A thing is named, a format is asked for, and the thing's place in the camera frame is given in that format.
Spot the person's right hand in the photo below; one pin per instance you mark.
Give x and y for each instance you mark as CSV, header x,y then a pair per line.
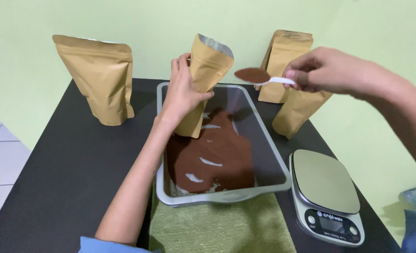
x,y
325,70

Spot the leaning kraft paper pouch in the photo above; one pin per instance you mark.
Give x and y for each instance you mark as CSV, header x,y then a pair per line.
x,y
297,114

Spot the spoonful of brown powder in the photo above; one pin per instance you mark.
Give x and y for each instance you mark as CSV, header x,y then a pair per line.
x,y
252,75

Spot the stack of flat kraft pouches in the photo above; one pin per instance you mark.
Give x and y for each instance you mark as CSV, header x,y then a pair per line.
x,y
285,56

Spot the white plastic spoon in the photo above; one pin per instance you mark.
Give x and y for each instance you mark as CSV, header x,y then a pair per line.
x,y
278,80

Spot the grey metal baking tray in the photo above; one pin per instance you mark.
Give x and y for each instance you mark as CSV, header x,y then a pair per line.
x,y
264,140

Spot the person's blue left sleeve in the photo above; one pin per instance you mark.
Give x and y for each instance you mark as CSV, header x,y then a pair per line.
x,y
109,246

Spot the heap of brown powder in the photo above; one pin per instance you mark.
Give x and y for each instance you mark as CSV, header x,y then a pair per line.
x,y
211,151

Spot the large sealed kraft pouch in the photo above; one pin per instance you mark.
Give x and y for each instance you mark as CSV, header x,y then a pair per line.
x,y
99,77

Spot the silver digital kitchen scale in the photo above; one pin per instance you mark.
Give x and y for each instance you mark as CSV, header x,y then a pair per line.
x,y
324,182

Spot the kraft paper pouch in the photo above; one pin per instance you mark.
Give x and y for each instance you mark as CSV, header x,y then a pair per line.
x,y
209,66
297,114

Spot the person's left hand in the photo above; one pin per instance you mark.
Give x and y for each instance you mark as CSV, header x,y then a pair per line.
x,y
179,95

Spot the green cloth mat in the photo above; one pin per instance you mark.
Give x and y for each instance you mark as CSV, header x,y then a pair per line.
x,y
222,228

